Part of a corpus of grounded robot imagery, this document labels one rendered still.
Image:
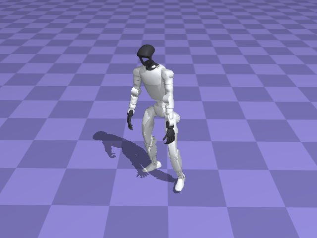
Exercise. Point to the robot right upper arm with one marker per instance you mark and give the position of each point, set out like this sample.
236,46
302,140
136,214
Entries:
136,90

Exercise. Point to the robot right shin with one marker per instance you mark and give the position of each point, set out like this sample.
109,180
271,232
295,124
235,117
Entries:
151,151

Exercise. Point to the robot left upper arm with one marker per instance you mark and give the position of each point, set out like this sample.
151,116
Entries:
168,77

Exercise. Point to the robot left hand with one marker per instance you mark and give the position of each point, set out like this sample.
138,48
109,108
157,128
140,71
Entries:
170,134

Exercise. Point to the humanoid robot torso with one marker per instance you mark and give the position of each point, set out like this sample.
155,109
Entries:
154,84

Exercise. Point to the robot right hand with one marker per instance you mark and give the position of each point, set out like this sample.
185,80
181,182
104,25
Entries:
130,114

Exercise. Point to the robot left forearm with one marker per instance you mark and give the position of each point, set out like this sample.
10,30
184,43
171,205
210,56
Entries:
169,110

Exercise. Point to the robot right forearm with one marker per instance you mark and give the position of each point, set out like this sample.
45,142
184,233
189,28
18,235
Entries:
133,102

